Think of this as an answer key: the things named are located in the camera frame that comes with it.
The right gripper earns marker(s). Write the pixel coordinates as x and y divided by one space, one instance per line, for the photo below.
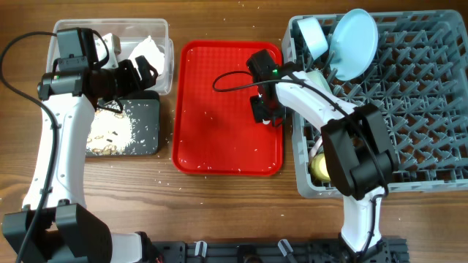
259 109

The clear plastic bin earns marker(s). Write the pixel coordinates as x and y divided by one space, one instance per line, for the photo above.
132 31

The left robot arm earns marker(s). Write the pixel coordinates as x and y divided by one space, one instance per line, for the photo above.
53 224

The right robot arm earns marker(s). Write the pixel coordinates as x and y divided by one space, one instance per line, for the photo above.
359 155

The red serving tray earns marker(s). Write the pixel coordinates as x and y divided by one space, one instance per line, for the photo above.
214 131

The green bowl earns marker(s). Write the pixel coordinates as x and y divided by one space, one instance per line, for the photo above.
319 82

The yellow cup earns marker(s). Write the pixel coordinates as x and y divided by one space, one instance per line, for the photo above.
318 168

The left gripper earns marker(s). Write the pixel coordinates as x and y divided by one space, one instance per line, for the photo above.
134 85

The light blue bowl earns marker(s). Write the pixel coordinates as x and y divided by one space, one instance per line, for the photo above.
313 36

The white plastic fork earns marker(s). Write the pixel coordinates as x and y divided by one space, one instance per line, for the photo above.
316 149

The black plastic tray bin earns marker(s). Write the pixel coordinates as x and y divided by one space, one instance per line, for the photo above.
150 112

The food scraps rice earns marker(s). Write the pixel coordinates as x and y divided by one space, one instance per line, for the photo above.
115 134

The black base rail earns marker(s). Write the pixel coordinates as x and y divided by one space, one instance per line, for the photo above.
283 251

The grey dishwasher rack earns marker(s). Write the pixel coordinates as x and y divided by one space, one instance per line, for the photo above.
418 79

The light blue plate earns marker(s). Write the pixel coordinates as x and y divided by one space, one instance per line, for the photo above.
353 44

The white napkin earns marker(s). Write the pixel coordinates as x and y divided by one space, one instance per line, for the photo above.
151 52

